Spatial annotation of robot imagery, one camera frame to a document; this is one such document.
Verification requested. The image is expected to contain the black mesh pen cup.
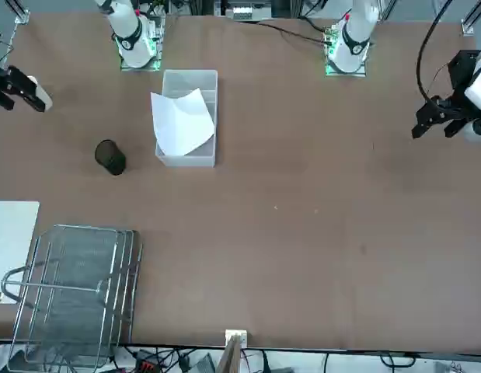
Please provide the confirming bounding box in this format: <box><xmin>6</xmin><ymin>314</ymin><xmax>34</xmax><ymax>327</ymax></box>
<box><xmin>94</xmin><ymin>139</ymin><xmax>127</xmax><ymax>176</ymax></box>

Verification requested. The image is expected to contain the translucent plastic storage bin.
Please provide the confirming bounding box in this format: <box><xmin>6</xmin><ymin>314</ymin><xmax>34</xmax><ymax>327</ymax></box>
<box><xmin>154</xmin><ymin>68</ymin><xmax>219</xmax><ymax>169</ymax></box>

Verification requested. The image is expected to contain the white clipboard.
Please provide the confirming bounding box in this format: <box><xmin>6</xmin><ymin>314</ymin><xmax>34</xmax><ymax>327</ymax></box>
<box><xmin>0</xmin><ymin>200</ymin><xmax>41</xmax><ymax>305</ymax></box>

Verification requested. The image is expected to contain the silver mesh file organizer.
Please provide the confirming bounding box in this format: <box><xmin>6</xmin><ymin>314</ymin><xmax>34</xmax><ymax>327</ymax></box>
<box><xmin>0</xmin><ymin>223</ymin><xmax>144</xmax><ymax>373</ymax></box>

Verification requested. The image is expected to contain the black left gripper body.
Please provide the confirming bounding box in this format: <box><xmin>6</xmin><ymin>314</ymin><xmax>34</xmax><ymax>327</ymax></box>
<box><xmin>448</xmin><ymin>49</ymin><xmax>481</xmax><ymax>97</ymax></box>

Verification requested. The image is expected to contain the grey power strip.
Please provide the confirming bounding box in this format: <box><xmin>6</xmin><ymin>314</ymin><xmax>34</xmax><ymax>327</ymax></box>
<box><xmin>226</xmin><ymin>0</ymin><xmax>273</xmax><ymax>21</ymax></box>

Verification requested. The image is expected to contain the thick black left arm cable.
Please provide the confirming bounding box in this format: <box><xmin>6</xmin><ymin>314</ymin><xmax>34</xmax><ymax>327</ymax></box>
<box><xmin>416</xmin><ymin>0</ymin><xmax>455</xmax><ymax>105</ymax></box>

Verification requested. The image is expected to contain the dark grey adapter box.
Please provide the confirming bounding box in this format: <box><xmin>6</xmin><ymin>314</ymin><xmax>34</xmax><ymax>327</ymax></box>
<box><xmin>185</xmin><ymin>352</ymin><xmax>217</xmax><ymax>373</ymax></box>

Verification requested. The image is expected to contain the small white table bracket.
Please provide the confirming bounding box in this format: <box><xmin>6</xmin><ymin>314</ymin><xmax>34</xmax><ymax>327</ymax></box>
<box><xmin>224</xmin><ymin>329</ymin><xmax>249</xmax><ymax>347</ymax></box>

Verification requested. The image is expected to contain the aluminium frame profile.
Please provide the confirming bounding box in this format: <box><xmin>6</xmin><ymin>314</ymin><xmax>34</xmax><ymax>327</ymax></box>
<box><xmin>13</xmin><ymin>0</ymin><xmax>32</xmax><ymax>25</ymax></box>
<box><xmin>460</xmin><ymin>7</ymin><xmax>481</xmax><ymax>37</ymax></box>

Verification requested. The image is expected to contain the black cable across table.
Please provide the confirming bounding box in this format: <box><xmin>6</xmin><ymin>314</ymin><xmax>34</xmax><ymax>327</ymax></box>
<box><xmin>255</xmin><ymin>21</ymin><xmax>330</xmax><ymax>44</ymax></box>

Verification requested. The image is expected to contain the camera mounting post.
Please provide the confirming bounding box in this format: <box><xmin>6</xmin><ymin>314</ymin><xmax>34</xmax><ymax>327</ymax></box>
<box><xmin>218</xmin><ymin>334</ymin><xmax>244</xmax><ymax>373</ymax></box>

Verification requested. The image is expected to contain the thin wire of left gripper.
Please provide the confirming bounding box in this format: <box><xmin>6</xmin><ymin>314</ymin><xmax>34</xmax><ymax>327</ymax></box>
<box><xmin>426</xmin><ymin>63</ymin><xmax>455</xmax><ymax>98</ymax></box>

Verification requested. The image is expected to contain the white A4 paper sheet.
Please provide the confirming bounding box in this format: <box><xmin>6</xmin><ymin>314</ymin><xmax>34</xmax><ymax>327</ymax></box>
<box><xmin>149</xmin><ymin>87</ymin><xmax>217</xmax><ymax>157</ymax></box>

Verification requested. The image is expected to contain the black red power strip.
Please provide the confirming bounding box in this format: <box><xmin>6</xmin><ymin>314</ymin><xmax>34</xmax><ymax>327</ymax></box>
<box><xmin>135</xmin><ymin>357</ymin><xmax>159</xmax><ymax>373</ymax></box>

